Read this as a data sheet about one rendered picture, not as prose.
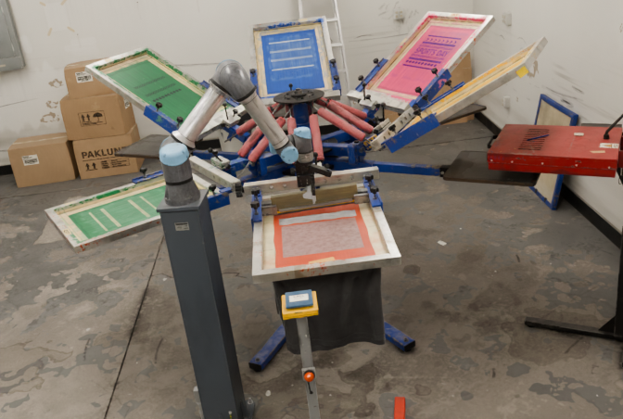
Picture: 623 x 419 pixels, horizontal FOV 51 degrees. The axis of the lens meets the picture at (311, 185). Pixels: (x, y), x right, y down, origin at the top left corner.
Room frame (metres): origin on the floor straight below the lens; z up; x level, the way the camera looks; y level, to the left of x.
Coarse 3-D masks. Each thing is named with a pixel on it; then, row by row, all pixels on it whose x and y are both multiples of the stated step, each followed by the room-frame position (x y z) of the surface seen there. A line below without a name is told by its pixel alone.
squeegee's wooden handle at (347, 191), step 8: (344, 184) 2.83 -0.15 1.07; (352, 184) 2.82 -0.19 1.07; (296, 192) 2.83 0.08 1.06; (304, 192) 2.82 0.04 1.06; (320, 192) 2.81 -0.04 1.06; (328, 192) 2.81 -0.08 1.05; (336, 192) 2.81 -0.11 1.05; (344, 192) 2.82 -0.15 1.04; (352, 192) 2.82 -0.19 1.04; (272, 200) 2.81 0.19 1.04; (280, 200) 2.81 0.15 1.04; (288, 200) 2.81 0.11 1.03; (296, 200) 2.81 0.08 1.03; (304, 200) 2.81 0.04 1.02; (320, 200) 2.81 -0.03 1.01; (328, 200) 2.81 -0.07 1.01; (280, 208) 2.81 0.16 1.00
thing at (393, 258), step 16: (256, 224) 2.68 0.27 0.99; (384, 224) 2.53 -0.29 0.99; (256, 240) 2.52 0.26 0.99; (384, 240) 2.40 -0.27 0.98; (256, 256) 2.38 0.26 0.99; (368, 256) 2.27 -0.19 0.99; (384, 256) 2.25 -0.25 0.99; (400, 256) 2.24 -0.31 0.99; (256, 272) 2.25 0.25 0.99; (272, 272) 2.23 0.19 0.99; (288, 272) 2.23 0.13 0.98; (304, 272) 2.23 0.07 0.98; (320, 272) 2.23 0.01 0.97; (336, 272) 2.23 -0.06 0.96
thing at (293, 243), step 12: (276, 216) 2.82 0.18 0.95; (288, 216) 2.81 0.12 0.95; (276, 228) 2.69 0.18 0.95; (288, 228) 2.68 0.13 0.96; (300, 228) 2.66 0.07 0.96; (312, 228) 2.65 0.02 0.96; (276, 240) 2.57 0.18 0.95; (288, 240) 2.56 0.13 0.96; (300, 240) 2.54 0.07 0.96; (312, 240) 2.53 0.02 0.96; (276, 252) 2.46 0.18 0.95; (288, 252) 2.44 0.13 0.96; (300, 252) 2.43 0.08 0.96; (312, 252) 2.42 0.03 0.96; (276, 264) 2.35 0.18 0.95; (288, 264) 2.34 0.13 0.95; (300, 264) 2.33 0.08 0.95
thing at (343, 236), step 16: (336, 208) 2.84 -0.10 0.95; (352, 208) 2.82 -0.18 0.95; (320, 224) 2.68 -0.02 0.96; (336, 224) 2.66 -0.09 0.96; (352, 224) 2.64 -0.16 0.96; (336, 240) 2.50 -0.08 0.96; (352, 240) 2.48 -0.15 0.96; (368, 240) 2.47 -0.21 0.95; (336, 256) 2.36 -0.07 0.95; (352, 256) 2.35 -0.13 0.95
